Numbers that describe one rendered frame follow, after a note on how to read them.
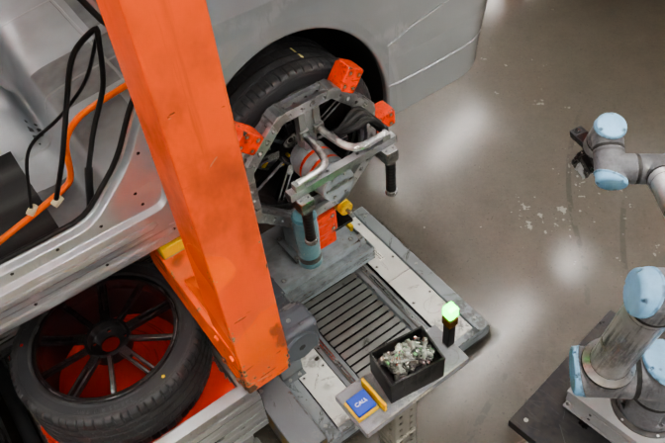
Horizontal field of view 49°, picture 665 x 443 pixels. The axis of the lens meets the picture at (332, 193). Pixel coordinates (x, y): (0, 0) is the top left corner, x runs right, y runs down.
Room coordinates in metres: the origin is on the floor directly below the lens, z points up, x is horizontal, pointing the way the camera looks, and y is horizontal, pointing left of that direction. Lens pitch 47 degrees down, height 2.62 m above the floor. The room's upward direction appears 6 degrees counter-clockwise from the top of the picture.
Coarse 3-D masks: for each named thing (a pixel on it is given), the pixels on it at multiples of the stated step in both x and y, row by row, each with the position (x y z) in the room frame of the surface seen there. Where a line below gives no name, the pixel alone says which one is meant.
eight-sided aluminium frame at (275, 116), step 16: (320, 80) 1.92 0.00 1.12; (304, 96) 1.88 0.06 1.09; (320, 96) 1.85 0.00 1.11; (336, 96) 1.88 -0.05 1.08; (352, 96) 1.91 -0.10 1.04; (272, 112) 1.79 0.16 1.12; (288, 112) 1.78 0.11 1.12; (304, 112) 1.81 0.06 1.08; (256, 128) 1.78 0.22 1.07; (272, 128) 1.75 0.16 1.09; (368, 128) 1.94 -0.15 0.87; (256, 160) 1.71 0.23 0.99; (368, 160) 1.94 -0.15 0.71; (256, 192) 1.70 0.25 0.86; (256, 208) 1.69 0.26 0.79; (272, 208) 1.77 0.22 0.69; (320, 208) 1.82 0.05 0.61; (288, 224) 1.74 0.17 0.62
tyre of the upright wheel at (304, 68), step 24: (264, 48) 2.04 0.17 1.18; (288, 48) 2.04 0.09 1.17; (312, 48) 2.07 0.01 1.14; (240, 72) 1.96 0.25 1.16; (264, 72) 1.92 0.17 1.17; (288, 72) 1.90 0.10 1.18; (312, 72) 1.93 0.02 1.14; (240, 96) 1.86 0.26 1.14; (264, 96) 1.84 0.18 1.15; (240, 120) 1.79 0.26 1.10
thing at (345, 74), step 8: (336, 64) 1.95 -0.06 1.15; (344, 64) 1.93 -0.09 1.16; (352, 64) 1.95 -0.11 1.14; (336, 72) 1.94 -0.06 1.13; (344, 72) 1.91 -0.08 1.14; (352, 72) 1.91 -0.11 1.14; (360, 72) 1.93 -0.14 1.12; (336, 80) 1.92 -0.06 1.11; (344, 80) 1.90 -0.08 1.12; (352, 80) 1.91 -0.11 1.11; (344, 88) 1.89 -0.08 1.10; (352, 88) 1.91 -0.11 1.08
